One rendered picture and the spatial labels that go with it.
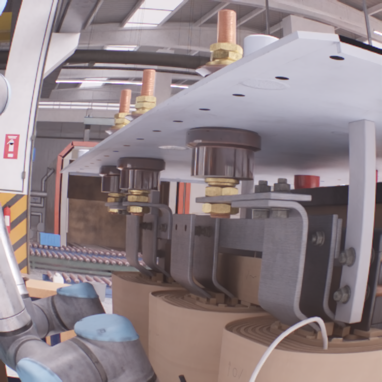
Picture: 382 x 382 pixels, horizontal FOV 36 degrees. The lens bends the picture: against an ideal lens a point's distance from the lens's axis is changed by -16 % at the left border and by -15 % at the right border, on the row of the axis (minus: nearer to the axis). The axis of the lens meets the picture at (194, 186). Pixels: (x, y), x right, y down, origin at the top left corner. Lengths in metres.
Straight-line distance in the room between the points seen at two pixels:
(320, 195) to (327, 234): 0.63
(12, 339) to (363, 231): 0.55
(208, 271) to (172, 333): 0.15
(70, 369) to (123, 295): 0.76
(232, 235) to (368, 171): 0.44
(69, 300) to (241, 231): 0.42
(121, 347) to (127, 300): 0.69
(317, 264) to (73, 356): 0.36
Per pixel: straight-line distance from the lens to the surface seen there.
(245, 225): 1.07
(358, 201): 0.76
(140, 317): 1.53
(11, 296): 0.93
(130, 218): 1.66
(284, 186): 0.77
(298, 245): 0.76
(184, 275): 1.19
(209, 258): 1.20
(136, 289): 1.53
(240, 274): 1.20
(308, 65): 0.52
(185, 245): 1.20
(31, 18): 12.06
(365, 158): 0.75
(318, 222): 0.82
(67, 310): 1.32
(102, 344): 0.87
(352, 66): 0.51
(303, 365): 0.70
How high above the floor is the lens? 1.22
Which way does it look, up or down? 3 degrees up
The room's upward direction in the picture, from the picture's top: 3 degrees clockwise
